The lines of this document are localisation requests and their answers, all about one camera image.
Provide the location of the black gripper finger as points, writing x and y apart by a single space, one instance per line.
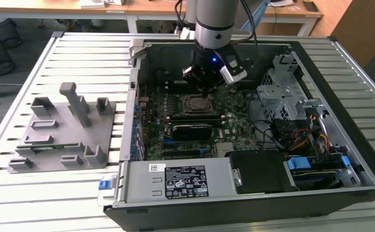
207 93

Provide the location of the thin metal locking lever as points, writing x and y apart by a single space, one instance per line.
207 111

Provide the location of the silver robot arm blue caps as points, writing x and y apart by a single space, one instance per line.
212 29

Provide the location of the CPU socket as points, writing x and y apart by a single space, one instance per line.
187 110

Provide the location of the black RAM slot bank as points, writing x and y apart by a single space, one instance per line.
193 119
173 88

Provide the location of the green motherboard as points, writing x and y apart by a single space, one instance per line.
235 113

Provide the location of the black graphics card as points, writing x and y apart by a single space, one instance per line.
191 131

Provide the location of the silver perforated drive cage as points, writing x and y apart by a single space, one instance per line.
278 94

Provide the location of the silver chipset heatsink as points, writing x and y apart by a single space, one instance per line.
224 148

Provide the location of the black expansion slot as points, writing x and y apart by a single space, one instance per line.
184 154

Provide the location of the blue disk carrier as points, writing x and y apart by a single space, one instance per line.
298 164

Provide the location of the grey power supply with label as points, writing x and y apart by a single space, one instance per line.
141 183

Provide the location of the black phone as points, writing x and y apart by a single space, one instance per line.
310 6

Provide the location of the white box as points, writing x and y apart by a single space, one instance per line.
92 4

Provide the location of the grey plastic parts rack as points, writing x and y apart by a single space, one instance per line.
64 135

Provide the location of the blue case latch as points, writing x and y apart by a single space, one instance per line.
104 186

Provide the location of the green RAM stick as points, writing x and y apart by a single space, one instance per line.
61 145

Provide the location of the black open PC case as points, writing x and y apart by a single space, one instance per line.
207 215

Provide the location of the blue plastic clip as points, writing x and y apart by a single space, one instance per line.
344 161

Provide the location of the wooden cabinet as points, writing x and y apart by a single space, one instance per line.
362 29

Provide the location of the silver disk bay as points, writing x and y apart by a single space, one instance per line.
351 177

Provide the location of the small black mesh bin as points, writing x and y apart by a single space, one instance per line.
9 31

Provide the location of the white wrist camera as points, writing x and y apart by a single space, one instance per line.
232 75

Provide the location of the wooden desk white frame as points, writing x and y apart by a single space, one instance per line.
284 14
119 7

